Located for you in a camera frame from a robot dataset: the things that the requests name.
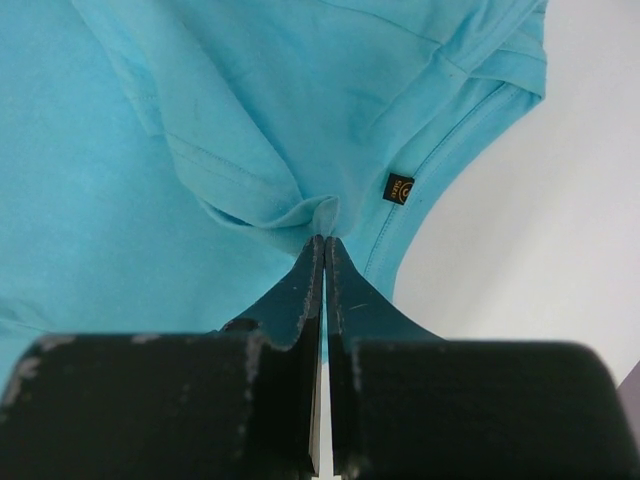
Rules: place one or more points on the light blue t-shirt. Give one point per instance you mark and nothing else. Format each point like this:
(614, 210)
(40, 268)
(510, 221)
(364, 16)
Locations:
(163, 162)

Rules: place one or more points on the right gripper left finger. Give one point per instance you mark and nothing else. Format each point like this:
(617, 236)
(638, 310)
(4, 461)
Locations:
(242, 402)

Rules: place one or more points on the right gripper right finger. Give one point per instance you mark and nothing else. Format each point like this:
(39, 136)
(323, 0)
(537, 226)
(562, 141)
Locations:
(408, 404)

